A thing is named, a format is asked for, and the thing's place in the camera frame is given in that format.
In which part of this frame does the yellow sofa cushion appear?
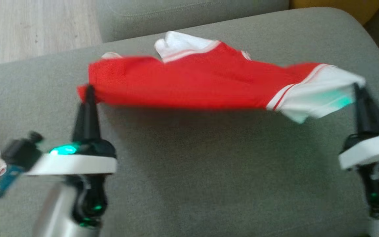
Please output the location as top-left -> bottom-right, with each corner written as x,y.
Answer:
290,0 -> 379,25

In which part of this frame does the grey fabric sofa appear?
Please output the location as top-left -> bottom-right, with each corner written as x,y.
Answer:
0,7 -> 379,237

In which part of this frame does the left blue cable connector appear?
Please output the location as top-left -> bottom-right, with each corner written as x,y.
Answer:
0,166 -> 24,198

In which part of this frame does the red white numbered jersey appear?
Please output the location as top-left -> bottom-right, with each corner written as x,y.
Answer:
77,31 -> 366,124

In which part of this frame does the grey sofa cushion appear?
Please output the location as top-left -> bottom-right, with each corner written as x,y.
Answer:
95,0 -> 291,43

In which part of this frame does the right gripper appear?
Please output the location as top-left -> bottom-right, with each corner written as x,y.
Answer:
338,83 -> 379,171

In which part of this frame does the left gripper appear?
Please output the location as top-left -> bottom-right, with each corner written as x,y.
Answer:
25,85 -> 118,176

